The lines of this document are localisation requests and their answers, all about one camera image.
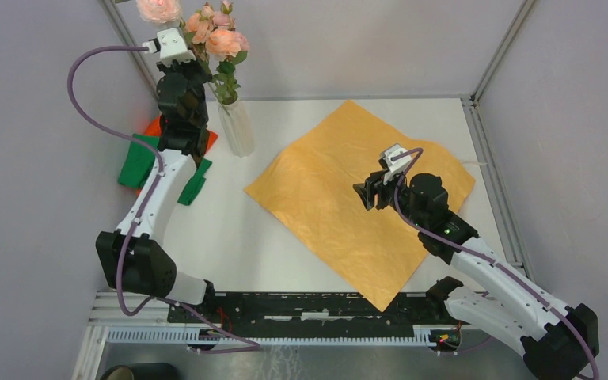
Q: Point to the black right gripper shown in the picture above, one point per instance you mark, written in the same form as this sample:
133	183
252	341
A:
374	184

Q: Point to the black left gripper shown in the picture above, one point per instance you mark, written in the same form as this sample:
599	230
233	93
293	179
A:
195	65

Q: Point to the orange wrapping paper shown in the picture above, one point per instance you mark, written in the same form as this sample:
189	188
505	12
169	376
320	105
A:
309	189

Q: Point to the pink artificial flower bouquet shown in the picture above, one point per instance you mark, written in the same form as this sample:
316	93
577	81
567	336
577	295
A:
159	12

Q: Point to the cream printed ribbon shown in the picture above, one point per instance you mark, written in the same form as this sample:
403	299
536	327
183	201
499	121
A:
478	164

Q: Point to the single artificial flower stem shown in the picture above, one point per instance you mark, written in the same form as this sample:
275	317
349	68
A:
197	31

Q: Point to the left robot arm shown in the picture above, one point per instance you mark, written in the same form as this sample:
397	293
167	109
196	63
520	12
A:
132	256

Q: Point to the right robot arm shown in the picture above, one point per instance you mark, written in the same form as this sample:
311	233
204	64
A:
554	340

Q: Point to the white ribbed vase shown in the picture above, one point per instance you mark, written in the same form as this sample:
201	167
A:
237	128

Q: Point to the orange cloth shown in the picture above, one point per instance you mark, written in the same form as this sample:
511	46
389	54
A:
195	184

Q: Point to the green cloth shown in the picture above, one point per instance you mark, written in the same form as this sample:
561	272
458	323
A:
136	168

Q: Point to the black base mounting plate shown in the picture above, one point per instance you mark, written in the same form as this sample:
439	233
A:
322	315

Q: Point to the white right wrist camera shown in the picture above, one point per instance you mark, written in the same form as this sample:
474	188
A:
394	161

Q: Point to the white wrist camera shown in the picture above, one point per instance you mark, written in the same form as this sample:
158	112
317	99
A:
394	161
171	46

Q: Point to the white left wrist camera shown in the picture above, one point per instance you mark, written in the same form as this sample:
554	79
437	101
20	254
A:
171	46

